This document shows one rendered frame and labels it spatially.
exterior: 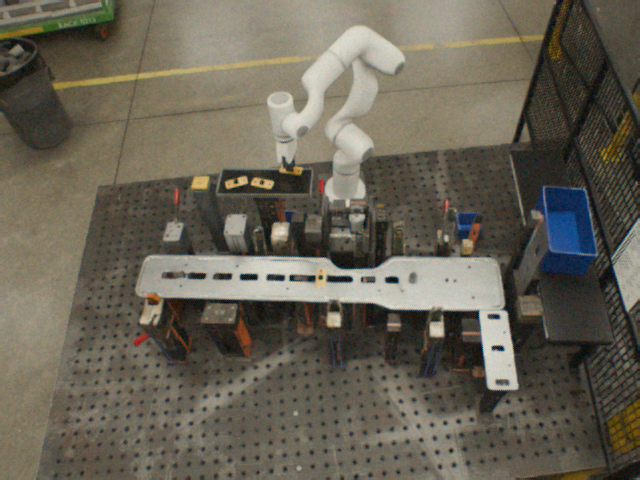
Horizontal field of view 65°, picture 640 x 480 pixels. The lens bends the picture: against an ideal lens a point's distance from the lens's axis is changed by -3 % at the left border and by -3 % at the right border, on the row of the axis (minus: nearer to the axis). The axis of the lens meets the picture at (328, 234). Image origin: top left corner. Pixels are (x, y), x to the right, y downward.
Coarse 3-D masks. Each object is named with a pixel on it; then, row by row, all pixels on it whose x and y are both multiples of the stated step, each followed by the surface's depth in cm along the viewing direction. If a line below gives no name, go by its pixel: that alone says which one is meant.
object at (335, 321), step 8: (328, 312) 181; (336, 312) 180; (328, 320) 179; (336, 320) 178; (328, 328) 178; (336, 328) 178; (328, 336) 184; (336, 336) 183; (336, 344) 191; (344, 344) 208; (336, 352) 197; (344, 352) 206; (336, 360) 203; (344, 360) 204
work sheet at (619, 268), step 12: (636, 228) 157; (624, 240) 165; (636, 240) 157; (624, 252) 165; (636, 252) 157; (624, 264) 164; (636, 264) 157; (624, 276) 164; (636, 276) 157; (624, 288) 164; (636, 288) 156; (624, 300) 164; (636, 300) 156
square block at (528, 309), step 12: (516, 300) 181; (528, 300) 177; (540, 300) 177; (516, 312) 181; (528, 312) 175; (540, 312) 175; (516, 324) 181; (528, 324) 180; (516, 336) 188; (528, 336) 188; (504, 348) 197; (516, 348) 197
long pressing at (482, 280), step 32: (160, 256) 203; (192, 256) 202; (224, 256) 202; (160, 288) 195; (192, 288) 194; (224, 288) 194; (256, 288) 193; (320, 288) 191; (352, 288) 191; (384, 288) 190; (416, 288) 189; (448, 288) 189; (480, 288) 188
